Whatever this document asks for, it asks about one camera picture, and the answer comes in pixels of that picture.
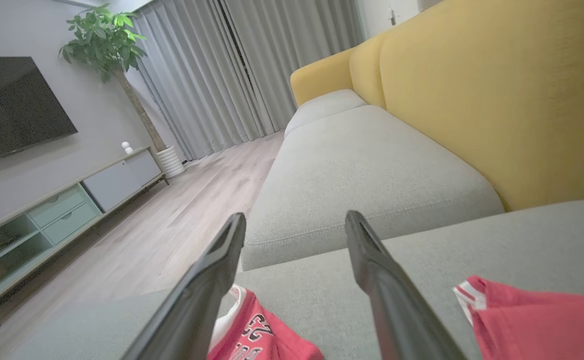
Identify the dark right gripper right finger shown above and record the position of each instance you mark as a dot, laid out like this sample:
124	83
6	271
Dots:
397	310

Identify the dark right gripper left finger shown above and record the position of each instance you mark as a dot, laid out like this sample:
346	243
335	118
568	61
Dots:
201	300

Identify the red and white jersey shirt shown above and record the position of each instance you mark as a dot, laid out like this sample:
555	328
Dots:
537	325

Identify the red shorts with white stripe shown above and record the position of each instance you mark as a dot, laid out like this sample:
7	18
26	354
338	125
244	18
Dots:
266	345

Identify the medium grey sofa seat cushion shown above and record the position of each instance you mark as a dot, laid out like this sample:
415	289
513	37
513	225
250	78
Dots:
362	175

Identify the white ribbed plant pot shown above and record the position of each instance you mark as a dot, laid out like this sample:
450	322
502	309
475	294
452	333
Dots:
171	162

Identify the pale green television cabinet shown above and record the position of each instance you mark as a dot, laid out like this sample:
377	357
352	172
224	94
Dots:
66	210

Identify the small white figurine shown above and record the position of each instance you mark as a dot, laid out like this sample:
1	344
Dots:
127	148

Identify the small grey sofa seat cushion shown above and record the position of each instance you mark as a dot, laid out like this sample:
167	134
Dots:
322	107

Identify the grey pleated curtain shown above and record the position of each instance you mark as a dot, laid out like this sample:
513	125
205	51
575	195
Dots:
196	80
297	50

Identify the black flat screen television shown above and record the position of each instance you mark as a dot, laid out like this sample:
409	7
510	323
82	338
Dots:
11	105

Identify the green leafy indoor tree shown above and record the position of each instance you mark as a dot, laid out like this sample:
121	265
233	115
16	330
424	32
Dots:
104	42

